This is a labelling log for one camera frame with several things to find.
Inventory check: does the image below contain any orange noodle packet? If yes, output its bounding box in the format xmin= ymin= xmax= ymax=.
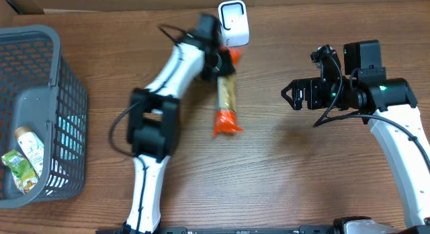
xmin=213 ymin=46 xmax=243 ymax=137

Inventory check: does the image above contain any white tube gold cap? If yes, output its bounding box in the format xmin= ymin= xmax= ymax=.
xmin=14 ymin=126 xmax=44 ymax=178

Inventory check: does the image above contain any green tea drink pouch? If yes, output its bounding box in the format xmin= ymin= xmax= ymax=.
xmin=1 ymin=150 xmax=38 ymax=194

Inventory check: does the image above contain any teal snack packet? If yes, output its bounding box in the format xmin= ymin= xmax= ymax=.
xmin=58 ymin=116 xmax=83 ymax=160

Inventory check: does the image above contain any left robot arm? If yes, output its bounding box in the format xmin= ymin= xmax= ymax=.
xmin=119 ymin=13 xmax=235 ymax=233

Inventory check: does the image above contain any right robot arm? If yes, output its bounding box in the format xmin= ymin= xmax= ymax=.
xmin=281 ymin=40 xmax=429 ymax=233

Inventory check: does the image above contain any white barcode scanner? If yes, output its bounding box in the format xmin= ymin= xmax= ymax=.
xmin=218 ymin=0 xmax=250 ymax=47

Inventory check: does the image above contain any grey plastic basket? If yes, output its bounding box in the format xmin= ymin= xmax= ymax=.
xmin=1 ymin=25 xmax=89 ymax=209

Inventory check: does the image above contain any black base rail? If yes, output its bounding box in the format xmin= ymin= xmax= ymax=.
xmin=95 ymin=225 xmax=337 ymax=234

